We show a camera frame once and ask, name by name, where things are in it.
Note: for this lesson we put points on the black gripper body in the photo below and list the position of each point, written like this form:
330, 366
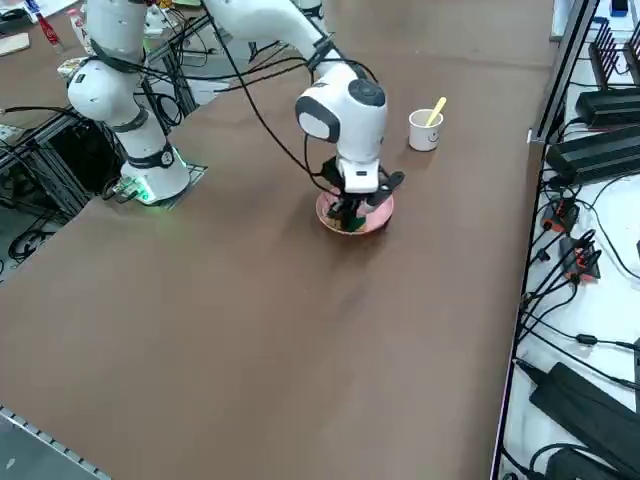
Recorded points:
387, 185

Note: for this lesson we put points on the green and yellow sponge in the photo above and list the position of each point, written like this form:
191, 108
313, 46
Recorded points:
356, 226

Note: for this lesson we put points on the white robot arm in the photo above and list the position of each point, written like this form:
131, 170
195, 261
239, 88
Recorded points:
311, 7
350, 130

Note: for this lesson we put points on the pink plate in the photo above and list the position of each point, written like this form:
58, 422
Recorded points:
380, 215

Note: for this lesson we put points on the white mug with smiley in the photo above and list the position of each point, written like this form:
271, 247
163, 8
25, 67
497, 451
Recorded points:
424, 137

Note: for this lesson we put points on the yellow plastic spoon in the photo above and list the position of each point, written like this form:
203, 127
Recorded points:
437, 109

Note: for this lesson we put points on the orange and black connector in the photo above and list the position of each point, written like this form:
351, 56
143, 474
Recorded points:
560, 216
582, 260

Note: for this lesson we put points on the black slotted rack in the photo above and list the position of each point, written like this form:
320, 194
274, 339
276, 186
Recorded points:
607, 55

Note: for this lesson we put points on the large black power brick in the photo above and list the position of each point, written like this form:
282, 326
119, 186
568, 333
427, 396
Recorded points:
585, 407

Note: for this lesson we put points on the red label bottle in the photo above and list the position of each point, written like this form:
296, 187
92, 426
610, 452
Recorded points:
50, 32

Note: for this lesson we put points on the brown cardboard piece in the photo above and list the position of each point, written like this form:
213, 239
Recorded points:
12, 44

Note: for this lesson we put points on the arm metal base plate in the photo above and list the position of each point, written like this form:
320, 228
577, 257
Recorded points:
192, 172

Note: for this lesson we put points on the aluminium frame post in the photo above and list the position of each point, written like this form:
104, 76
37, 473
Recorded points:
565, 60

